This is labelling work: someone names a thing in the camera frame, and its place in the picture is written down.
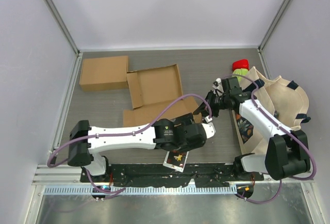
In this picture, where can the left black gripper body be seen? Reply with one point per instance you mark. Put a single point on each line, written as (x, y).
(185, 120)

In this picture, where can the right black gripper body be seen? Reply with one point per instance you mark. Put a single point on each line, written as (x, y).
(216, 102)

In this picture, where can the dark star printed packet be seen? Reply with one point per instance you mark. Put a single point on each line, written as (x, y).
(176, 160)

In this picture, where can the brown cardboard box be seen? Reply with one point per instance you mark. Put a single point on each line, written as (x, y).
(104, 73)
(151, 91)

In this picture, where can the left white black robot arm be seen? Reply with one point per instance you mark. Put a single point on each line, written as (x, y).
(88, 142)

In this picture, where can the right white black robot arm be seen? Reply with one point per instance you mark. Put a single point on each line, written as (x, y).
(286, 154)

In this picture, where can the red toy pepper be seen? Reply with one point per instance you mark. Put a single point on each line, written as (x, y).
(241, 64)

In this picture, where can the beige tote bag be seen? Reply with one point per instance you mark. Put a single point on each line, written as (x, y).
(286, 100)

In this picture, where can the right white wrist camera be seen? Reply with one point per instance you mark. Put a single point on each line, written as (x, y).
(217, 86)

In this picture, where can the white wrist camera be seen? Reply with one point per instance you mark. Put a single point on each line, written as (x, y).
(209, 127)
(217, 86)

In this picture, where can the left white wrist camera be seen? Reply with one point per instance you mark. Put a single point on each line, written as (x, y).
(209, 127)

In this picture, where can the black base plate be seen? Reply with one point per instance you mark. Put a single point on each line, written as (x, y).
(157, 175)

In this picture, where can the white slotted cable duct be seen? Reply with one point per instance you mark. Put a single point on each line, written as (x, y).
(189, 190)

